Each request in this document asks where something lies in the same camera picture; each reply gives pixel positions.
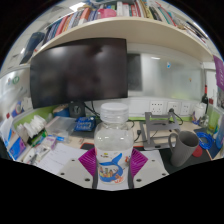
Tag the grey metal laptop stand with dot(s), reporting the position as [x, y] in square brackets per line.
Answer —
[160, 128]

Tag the small blue box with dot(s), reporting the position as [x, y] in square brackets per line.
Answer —
[85, 124]

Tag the grey textured cup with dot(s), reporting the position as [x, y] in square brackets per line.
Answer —
[183, 150]

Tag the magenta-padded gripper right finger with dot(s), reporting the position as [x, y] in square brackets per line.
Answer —
[151, 170]

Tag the stack of white tissues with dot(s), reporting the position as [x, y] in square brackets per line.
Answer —
[33, 126]

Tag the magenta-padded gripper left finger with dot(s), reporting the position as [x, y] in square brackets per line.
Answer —
[75, 170]

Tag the white wall socket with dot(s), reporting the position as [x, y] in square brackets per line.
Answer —
[186, 108]
[156, 107]
[173, 106]

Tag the wall shelf with books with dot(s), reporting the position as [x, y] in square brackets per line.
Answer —
[133, 30]

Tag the purple hanging banner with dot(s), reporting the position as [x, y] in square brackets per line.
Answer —
[219, 71]

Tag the clear plastic box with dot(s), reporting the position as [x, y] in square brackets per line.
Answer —
[60, 127]

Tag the white ceramic jar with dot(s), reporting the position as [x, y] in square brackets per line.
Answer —
[200, 111]

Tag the black computer monitor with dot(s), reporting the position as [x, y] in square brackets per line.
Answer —
[78, 73]

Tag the flat round red coaster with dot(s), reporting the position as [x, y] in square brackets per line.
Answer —
[198, 151]

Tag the clear plastic water bottle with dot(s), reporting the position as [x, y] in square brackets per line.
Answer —
[113, 143]

